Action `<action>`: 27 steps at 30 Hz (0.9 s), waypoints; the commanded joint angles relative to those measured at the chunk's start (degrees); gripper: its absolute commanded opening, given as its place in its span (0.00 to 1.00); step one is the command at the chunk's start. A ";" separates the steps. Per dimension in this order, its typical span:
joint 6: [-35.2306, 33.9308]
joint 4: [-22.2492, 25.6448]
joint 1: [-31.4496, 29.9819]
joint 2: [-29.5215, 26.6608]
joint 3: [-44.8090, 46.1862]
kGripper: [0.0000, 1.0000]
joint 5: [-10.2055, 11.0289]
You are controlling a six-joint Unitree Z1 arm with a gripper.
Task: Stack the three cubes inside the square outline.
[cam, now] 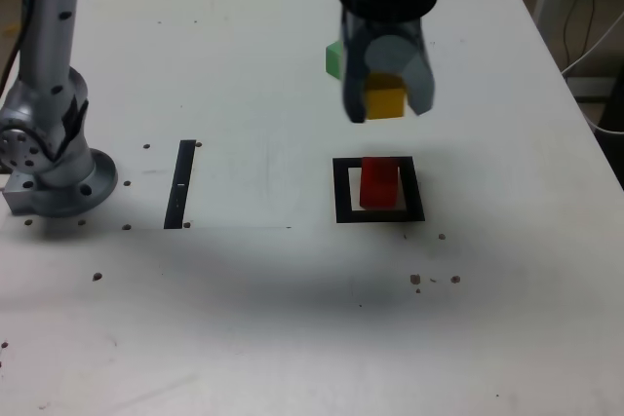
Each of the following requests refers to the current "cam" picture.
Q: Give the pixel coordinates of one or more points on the black tape square outline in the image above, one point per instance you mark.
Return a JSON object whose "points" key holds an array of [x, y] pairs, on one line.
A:
{"points": [[341, 189]]}

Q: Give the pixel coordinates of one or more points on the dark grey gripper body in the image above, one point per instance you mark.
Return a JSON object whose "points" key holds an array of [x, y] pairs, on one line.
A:
{"points": [[385, 26]]}

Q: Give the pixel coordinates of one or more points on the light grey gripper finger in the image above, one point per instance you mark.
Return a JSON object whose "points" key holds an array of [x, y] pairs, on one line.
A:
{"points": [[419, 85]]}

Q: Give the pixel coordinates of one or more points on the black tape strip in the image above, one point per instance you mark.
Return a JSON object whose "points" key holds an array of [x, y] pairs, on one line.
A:
{"points": [[179, 187]]}

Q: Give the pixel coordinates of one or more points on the green cube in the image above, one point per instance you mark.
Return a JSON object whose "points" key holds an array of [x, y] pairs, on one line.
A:
{"points": [[334, 60]]}

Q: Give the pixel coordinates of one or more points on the red cube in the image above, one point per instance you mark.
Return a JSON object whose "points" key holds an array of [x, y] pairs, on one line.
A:
{"points": [[379, 187]]}

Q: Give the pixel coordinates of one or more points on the yellow cube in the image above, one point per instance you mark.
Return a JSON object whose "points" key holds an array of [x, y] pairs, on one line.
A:
{"points": [[385, 102]]}

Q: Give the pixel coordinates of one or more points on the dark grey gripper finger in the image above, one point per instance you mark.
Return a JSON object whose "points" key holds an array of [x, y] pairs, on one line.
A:
{"points": [[353, 85]]}

